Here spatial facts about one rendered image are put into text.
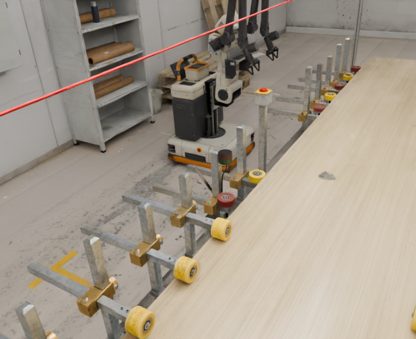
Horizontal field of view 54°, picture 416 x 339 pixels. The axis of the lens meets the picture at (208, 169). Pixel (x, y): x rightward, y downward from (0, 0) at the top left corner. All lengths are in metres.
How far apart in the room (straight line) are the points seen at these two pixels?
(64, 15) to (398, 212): 3.32
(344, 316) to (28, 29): 3.71
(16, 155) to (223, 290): 3.25
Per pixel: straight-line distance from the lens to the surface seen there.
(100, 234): 1.63
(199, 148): 3.72
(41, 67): 4.40
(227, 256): 1.53
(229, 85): 3.60
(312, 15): 9.62
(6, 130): 4.24
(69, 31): 4.18
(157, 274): 1.62
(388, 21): 9.29
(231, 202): 1.81
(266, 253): 1.55
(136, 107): 5.15
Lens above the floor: 1.92
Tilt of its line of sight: 30 degrees down
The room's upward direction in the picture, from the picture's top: 3 degrees counter-clockwise
